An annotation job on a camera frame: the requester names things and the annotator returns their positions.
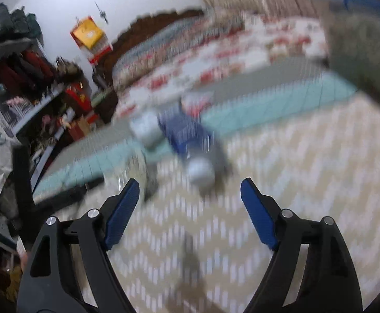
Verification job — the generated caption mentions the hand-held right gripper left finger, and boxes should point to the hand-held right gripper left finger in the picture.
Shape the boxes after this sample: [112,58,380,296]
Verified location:
[16,178,141,313]

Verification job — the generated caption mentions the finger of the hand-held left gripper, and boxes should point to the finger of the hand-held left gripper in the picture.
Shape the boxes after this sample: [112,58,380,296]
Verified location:
[159,103,233,198]
[131,112,160,199]

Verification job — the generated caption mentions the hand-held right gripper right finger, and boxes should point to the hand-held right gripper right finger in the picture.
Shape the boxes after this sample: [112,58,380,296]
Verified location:
[240,177,364,313]

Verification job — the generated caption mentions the dark wooden nightstand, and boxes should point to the dark wooden nightstand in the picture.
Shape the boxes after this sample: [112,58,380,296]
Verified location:
[90,89,119,124]

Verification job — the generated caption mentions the brown paper gift bag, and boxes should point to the brown paper gift bag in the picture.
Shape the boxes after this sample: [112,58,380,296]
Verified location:
[68,116,93,137]

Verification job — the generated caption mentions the grey storage shelf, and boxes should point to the grey storage shelf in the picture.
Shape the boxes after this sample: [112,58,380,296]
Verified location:
[0,37,80,183]

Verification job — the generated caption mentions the floral patchwork quilt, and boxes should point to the floral patchwork quilt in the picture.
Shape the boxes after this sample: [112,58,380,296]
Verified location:
[112,16,243,88]

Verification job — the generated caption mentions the white floral bed sheet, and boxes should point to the white floral bed sheet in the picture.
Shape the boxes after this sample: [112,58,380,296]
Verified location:
[112,10,330,128]

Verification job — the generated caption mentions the brown handbag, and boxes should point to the brown handbag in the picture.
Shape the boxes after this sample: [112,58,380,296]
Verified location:
[55,57,84,83]

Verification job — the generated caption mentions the carved wooden headboard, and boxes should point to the carved wooden headboard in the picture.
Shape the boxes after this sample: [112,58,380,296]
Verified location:
[92,8,207,121]

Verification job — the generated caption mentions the row of hanging bags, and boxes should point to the row of hanging bags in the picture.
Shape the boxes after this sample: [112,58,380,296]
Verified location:
[0,49,57,101]

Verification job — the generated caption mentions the dark green backpacks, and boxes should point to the dark green backpacks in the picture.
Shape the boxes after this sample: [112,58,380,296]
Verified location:
[0,3,44,44]

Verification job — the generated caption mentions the yellow red wall calendar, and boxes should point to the yellow red wall calendar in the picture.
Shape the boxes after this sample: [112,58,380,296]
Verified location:
[70,16,113,64]

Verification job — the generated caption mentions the dark hanging wall ornament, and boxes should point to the dark hanging wall ornament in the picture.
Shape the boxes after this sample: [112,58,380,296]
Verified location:
[95,2,109,25]

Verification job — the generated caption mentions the clear storage box blue handle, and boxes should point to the clear storage box blue handle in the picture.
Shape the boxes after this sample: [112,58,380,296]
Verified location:
[307,0,380,108]

